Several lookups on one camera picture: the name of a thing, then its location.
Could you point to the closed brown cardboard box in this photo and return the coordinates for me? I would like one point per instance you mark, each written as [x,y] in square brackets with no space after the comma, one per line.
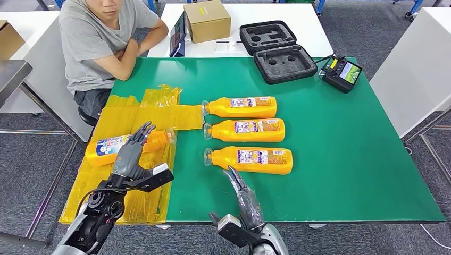
[208,24]

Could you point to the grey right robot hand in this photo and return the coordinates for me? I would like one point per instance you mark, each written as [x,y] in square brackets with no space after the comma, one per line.
[250,207]

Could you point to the black remote controller with screen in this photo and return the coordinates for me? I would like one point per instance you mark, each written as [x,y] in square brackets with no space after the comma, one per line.
[339,75]

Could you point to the white side table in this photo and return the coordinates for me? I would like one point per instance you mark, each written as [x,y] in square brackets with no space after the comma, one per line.
[38,42]

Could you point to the black stool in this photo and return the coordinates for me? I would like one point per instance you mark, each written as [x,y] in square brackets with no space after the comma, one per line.
[87,119]

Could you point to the yellow taped cardboard mat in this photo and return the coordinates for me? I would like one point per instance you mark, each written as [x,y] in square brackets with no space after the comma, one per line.
[105,190]

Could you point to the grey metal table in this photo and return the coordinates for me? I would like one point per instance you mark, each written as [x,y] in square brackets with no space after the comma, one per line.
[10,75]

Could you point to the person's left hand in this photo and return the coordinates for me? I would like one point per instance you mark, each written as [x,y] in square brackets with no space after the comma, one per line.
[121,54]

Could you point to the open black foam case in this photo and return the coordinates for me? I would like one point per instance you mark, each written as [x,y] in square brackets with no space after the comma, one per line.
[282,65]

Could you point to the white table with box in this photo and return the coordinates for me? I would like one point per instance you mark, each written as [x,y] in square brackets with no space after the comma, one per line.
[299,24]

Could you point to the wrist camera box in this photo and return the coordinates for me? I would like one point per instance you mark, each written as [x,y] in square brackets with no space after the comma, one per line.
[234,232]
[155,179]

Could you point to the person's right hand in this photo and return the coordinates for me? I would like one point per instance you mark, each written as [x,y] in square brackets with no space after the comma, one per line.
[133,45]

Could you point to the dark tablet with stand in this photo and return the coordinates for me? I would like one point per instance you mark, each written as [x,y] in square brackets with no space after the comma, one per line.
[178,35]

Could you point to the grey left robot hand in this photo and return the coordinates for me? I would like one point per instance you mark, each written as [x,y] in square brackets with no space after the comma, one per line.
[128,158]

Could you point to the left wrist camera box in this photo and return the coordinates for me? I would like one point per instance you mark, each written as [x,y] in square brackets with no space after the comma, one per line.
[155,179]

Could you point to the person's right forearm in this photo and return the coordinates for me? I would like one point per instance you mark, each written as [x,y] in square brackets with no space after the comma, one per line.
[127,65]

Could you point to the green plastic crate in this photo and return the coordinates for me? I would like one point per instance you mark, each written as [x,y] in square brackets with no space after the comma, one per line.
[300,1]

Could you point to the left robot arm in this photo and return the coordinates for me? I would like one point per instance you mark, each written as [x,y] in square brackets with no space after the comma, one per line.
[102,211]

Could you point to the orange detergent bottle clear cap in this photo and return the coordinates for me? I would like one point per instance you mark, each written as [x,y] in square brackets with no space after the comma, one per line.
[102,149]
[222,131]
[225,160]
[222,107]

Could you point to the person's left forearm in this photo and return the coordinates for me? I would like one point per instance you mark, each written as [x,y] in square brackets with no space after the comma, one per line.
[155,38]

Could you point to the open brown cardboard box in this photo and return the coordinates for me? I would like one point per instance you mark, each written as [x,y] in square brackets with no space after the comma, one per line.
[8,40]

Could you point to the small white plastic item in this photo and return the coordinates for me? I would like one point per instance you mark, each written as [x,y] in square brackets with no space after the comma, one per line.
[232,45]

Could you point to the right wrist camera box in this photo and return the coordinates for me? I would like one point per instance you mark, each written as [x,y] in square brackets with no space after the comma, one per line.
[234,232]

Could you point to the thin black pen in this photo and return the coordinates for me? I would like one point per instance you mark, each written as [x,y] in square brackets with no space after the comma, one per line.
[222,42]

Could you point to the person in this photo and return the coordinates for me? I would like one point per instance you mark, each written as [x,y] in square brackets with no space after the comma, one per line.
[84,42]

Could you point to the white table with metal legs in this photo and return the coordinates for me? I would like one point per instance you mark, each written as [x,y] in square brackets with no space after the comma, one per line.
[412,70]

